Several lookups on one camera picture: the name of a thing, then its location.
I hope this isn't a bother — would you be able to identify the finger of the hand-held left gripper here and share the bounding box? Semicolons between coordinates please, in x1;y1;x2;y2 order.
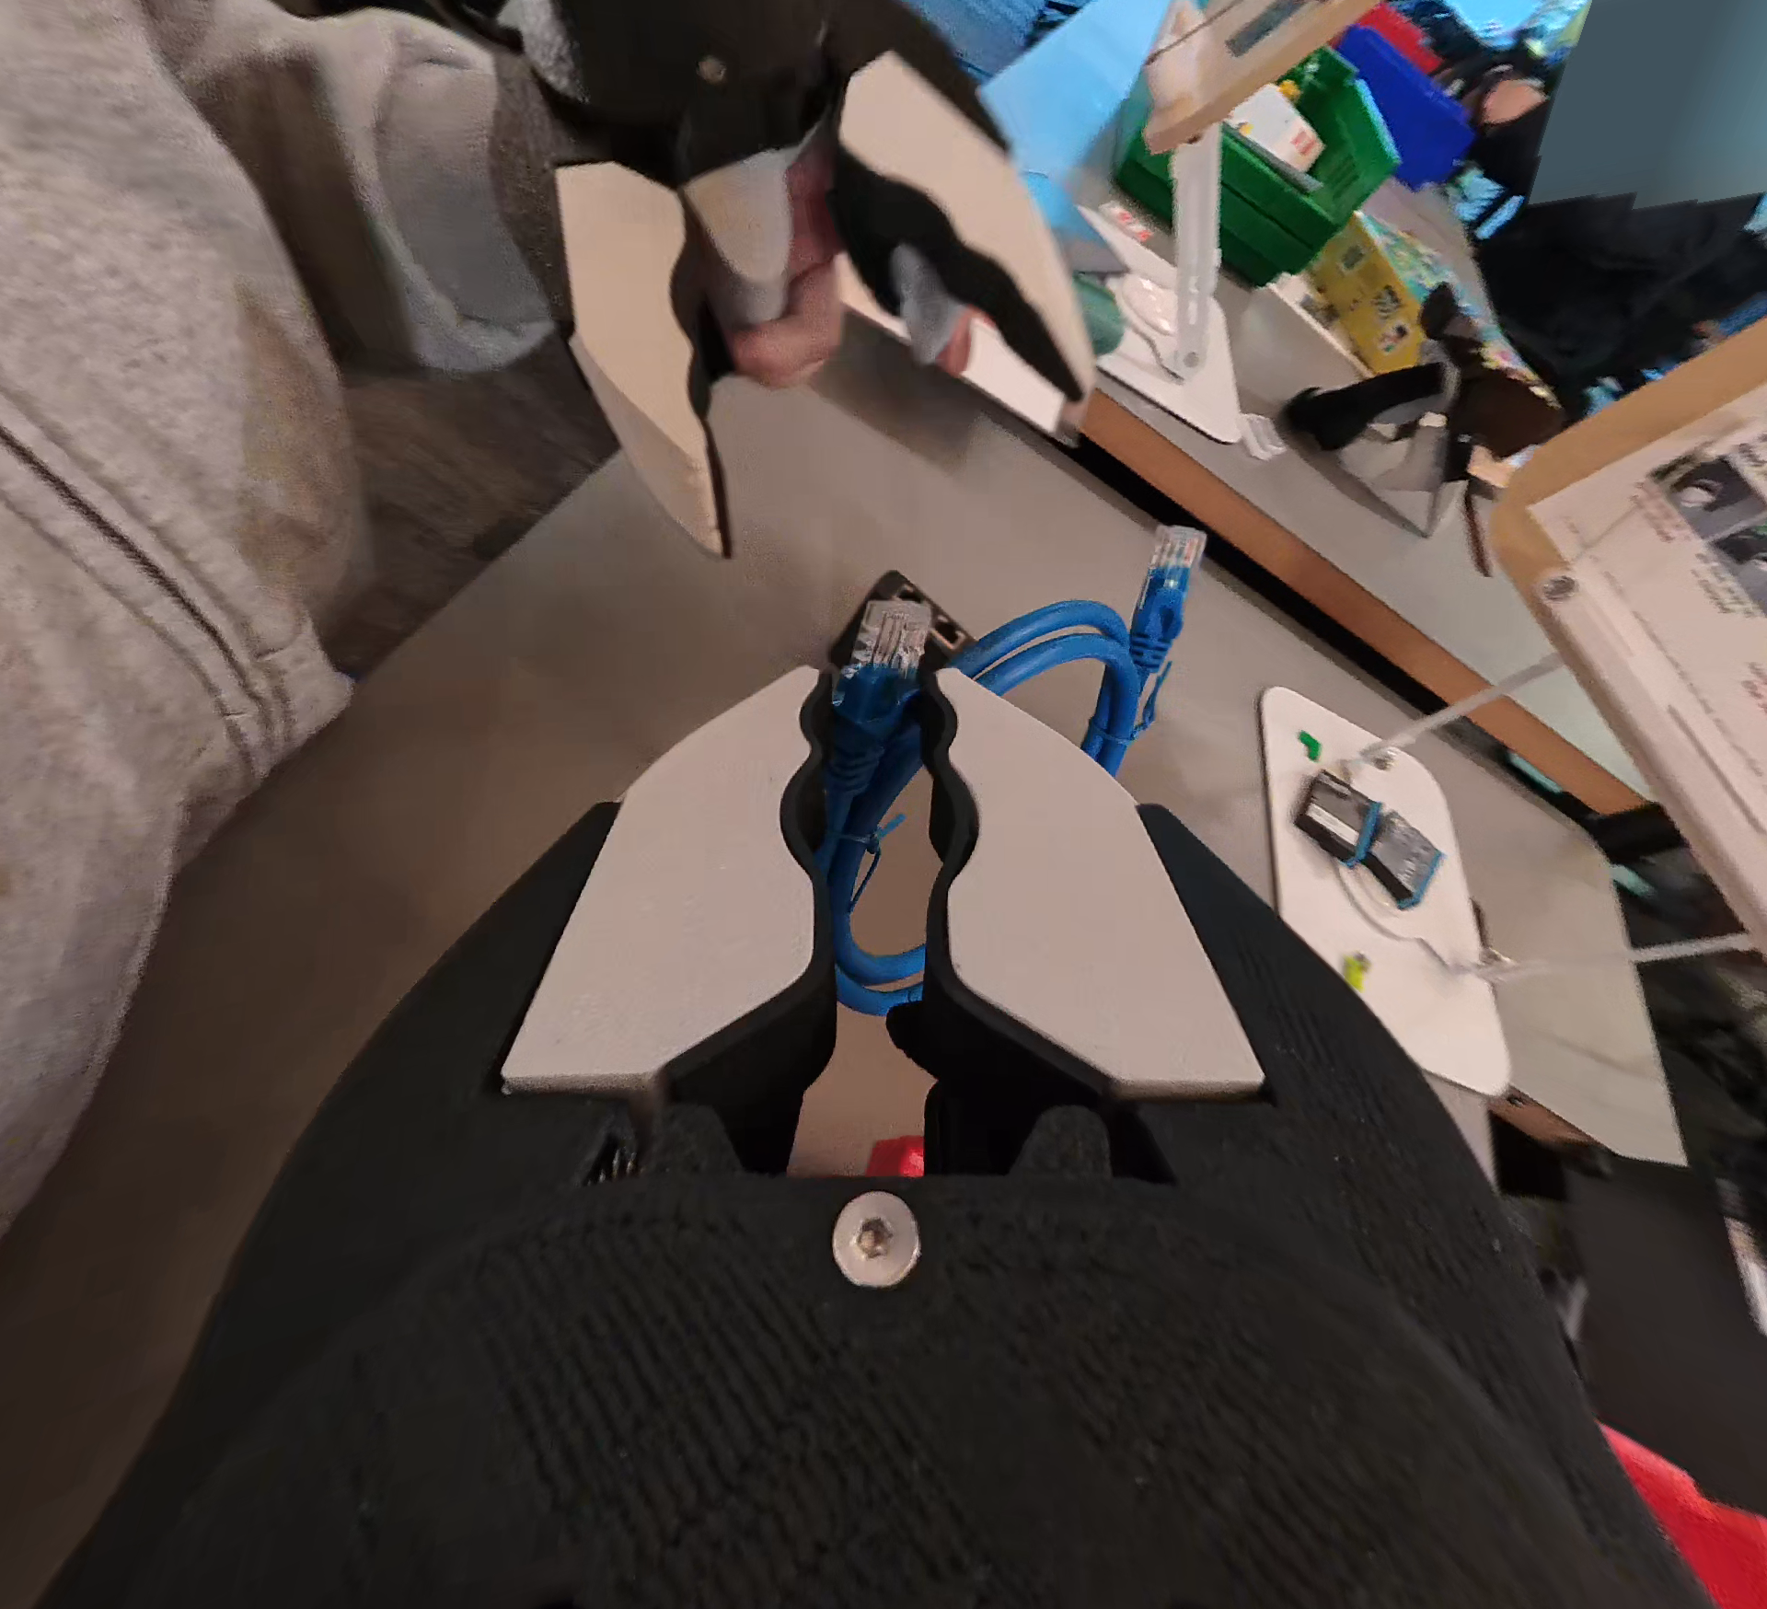
825;48;1104;441
556;158;733;562

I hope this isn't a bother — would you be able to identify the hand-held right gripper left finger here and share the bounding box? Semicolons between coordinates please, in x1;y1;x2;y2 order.
498;667;843;1177

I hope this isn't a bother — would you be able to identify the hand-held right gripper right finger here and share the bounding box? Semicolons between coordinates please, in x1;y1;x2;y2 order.
886;671;1265;1180

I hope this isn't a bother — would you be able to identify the blue ethernet cable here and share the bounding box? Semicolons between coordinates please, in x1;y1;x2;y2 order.
812;527;1210;1018

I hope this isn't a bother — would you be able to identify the black network switch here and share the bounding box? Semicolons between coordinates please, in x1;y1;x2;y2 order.
825;569;972;675

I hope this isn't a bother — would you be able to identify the red plastic bin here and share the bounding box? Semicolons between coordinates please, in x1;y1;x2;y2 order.
869;1133;1767;1609

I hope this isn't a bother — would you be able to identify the person's left forearm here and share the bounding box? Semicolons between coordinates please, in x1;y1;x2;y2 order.
206;14;576;376

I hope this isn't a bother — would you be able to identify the grey desk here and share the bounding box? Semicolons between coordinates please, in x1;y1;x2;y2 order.
0;312;1688;1609

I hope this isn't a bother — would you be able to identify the person's left hand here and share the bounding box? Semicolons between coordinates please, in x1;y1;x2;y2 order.
719;149;978;390

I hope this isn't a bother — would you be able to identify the small black blue module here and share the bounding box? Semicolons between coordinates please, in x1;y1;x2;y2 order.
1292;771;1447;909

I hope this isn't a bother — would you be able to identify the green plastic bin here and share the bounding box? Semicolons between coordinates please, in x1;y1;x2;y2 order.
1109;0;1403;291

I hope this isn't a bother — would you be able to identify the yellow printed box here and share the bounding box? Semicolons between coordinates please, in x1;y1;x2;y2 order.
1304;213;1429;376

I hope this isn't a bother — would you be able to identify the wood-edged grey table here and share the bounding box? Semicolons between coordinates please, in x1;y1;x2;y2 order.
835;0;1651;817

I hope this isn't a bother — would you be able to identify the blue plastic bin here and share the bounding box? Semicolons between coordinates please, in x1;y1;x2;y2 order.
1333;22;1476;188

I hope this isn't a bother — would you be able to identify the idle hand-held gripper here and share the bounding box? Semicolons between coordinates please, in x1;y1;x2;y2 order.
1283;282;1569;576

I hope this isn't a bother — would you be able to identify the wooden instruction board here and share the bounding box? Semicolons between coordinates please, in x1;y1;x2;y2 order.
1488;316;1767;955

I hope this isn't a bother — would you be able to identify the printed instruction sheet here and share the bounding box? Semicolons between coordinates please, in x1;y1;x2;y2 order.
1531;388;1767;921

